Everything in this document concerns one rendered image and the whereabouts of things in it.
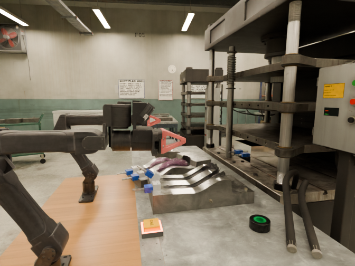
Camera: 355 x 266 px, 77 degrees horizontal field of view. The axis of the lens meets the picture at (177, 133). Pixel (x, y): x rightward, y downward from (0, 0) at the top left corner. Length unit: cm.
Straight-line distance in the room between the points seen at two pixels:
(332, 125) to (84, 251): 120
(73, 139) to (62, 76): 812
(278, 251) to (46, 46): 872
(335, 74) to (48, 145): 122
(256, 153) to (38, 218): 147
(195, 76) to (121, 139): 497
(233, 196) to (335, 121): 61
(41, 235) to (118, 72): 771
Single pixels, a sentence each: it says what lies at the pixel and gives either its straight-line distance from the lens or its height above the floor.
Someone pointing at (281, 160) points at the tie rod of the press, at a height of 97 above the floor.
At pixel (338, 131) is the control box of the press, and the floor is 116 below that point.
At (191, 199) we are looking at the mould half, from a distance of 107.
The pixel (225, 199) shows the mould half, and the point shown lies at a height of 84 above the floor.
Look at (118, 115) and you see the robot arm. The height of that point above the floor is 127.
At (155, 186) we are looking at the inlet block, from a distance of 107.
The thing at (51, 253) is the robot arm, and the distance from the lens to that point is 73.
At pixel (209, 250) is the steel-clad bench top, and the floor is 80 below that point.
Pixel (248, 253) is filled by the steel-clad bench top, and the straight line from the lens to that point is 88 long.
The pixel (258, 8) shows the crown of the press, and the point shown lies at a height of 187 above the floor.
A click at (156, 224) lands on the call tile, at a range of 92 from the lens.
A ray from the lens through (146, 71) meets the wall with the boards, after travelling 817.
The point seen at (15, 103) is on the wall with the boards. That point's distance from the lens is 935.
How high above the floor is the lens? 131
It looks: 9 degrees down
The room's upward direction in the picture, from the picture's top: straight up
